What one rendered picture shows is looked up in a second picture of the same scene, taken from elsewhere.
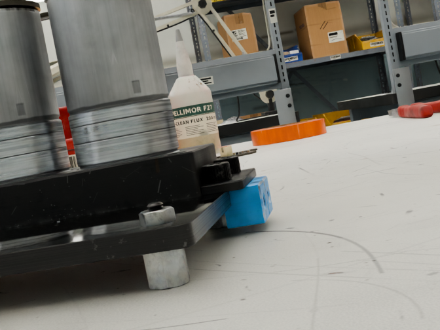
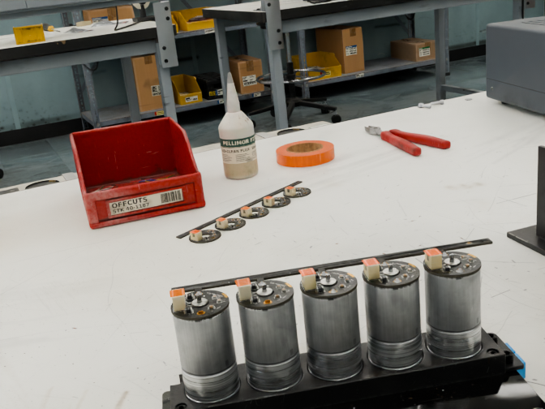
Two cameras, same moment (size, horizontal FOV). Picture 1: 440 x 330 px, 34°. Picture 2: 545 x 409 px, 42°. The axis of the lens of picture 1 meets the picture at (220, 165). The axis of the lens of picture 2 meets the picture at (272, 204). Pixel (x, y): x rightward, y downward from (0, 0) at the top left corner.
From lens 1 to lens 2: 0.25 m
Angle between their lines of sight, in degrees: 22
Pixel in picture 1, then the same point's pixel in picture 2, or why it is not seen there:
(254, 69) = not seen: outside the picture
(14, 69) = (416, 311)
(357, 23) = not seen: outside the picture
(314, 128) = (330, 155)
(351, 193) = (521, 332)
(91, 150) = (452, 350)
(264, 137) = (293, 161)
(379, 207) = not seen: outside the picture
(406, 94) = (274, 14)
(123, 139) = (470, 346)
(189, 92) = (241, 128)
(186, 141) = (236, 165)
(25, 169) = (415, 359)
